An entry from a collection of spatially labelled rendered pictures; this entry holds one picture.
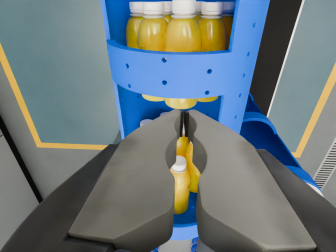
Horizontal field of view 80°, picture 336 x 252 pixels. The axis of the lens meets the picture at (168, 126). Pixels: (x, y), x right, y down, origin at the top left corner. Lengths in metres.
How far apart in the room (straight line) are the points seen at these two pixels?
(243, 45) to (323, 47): 1.52
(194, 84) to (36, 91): 1.81
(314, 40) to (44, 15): 1.84
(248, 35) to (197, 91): 0.11
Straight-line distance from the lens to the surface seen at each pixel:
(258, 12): 0.34
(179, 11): 0.36
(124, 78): 0.35
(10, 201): 2.55
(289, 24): 1.52
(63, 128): 2.10
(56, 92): 1.94
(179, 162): 0.50
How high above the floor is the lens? 1.52
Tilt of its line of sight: 58 degrees down
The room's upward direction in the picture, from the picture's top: 174 degrees counter-clockwise
